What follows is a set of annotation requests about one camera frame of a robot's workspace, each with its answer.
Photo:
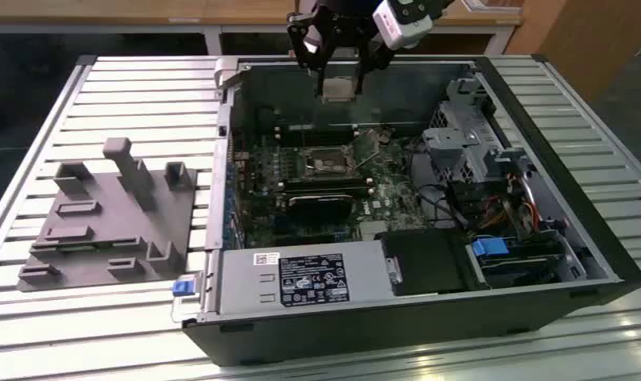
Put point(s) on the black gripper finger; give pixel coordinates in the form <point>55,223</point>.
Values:
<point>296,47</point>
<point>364,59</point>

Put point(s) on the silver square CPU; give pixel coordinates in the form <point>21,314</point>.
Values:
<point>339,89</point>

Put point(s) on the metal CPU socket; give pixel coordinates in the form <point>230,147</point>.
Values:
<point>325,162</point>

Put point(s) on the wooden workbench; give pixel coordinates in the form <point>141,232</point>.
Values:
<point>140,10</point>

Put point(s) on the grey metal drive cage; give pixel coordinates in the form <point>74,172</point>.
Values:
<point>458,166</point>

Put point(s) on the green motherboard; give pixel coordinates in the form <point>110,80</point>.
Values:
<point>395,198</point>

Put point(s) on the black graphics card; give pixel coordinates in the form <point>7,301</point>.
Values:
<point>320,204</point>

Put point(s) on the wooden cabinet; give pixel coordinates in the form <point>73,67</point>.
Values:
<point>591,39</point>

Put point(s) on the small silver heat sink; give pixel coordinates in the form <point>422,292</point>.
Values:
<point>372,231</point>

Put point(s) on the black plastic shroud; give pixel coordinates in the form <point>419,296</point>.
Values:
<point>424,262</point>

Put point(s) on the blue disk carrier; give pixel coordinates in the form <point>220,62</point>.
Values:
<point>490,248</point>

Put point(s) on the grey plastic parts rack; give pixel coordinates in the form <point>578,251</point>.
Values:
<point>114,222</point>

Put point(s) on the silver power supply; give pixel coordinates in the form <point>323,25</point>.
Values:
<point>247,278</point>

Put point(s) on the blue case latch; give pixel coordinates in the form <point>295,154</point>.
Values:
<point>185,287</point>

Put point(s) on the black open PC case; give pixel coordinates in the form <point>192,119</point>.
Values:
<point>352,337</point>

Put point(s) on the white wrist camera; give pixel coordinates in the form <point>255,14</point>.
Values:
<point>395,29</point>

